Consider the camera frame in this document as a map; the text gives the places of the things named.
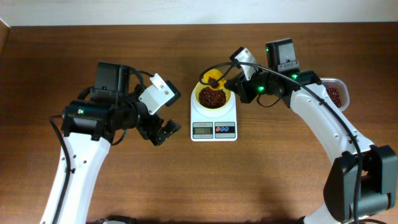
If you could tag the clear plastic container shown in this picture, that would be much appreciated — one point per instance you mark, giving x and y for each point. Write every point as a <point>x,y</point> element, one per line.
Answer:
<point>342,88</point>

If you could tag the white digital kitchen scale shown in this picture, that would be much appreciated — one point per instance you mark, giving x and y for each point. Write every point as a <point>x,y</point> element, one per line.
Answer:
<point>218,124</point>

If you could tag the red beans in bowl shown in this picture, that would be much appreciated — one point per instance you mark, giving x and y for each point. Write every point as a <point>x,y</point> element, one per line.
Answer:
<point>212,99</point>

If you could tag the yellow plastic bowl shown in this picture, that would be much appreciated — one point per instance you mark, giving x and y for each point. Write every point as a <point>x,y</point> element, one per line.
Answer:
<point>200,86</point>

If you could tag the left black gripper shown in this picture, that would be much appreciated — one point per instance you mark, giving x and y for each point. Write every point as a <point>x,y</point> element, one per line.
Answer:
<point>154,129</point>

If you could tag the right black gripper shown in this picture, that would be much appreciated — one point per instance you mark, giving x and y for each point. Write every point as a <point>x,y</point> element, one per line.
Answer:
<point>237,86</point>

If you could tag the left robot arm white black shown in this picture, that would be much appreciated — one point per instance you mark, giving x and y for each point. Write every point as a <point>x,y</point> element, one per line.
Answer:
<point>119,100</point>

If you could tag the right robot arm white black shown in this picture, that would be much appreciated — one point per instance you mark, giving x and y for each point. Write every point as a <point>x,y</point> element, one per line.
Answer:
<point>363,178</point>

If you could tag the yellow measuring scoop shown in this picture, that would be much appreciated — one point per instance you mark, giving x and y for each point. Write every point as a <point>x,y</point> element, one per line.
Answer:
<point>214,77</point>

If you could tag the red beans in container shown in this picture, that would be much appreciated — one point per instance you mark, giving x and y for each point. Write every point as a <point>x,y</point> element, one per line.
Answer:
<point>334,95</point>

